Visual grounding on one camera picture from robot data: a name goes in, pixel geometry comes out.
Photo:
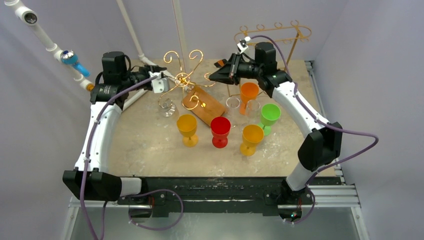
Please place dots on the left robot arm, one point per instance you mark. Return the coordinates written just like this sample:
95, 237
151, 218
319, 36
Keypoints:
90, 179

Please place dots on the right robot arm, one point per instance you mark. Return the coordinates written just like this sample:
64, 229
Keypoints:
322, 139

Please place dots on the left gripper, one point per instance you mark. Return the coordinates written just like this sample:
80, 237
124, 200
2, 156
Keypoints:
146, 69

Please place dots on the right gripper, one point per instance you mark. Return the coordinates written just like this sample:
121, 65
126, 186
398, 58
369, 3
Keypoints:
234, 69

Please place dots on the small orange black object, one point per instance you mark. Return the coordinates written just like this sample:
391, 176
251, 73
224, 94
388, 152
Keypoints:
220, 63

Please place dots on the gold scroll wine glass rack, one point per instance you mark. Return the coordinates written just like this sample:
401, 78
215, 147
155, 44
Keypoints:
194, 96

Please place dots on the clear wine glass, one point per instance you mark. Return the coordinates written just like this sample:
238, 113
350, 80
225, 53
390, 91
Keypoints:
167, 108
232, 108
252, 111

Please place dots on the orange goblet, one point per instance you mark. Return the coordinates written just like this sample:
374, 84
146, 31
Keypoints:
248, 91

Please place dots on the white PVC pipe assembly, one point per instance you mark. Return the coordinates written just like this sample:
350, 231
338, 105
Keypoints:
49, 43

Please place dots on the red goblet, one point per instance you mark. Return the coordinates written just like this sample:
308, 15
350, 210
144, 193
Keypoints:
220, 129

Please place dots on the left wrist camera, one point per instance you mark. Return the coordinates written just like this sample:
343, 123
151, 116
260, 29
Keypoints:
159, 83

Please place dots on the yellow goblet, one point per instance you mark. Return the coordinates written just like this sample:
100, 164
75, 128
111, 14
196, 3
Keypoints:
187, 127
252, 136

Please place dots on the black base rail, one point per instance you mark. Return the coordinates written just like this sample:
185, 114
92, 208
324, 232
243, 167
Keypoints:
268, 196

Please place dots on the yellow goblet left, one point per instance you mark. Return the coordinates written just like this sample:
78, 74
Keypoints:
187, 127

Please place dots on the gold rectangular wire rack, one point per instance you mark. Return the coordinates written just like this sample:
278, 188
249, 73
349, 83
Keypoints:
303, 34

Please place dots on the green goblet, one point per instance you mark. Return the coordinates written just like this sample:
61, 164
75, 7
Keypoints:
269, 115

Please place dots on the yellow goblet right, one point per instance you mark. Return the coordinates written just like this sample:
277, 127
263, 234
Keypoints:
252, 136

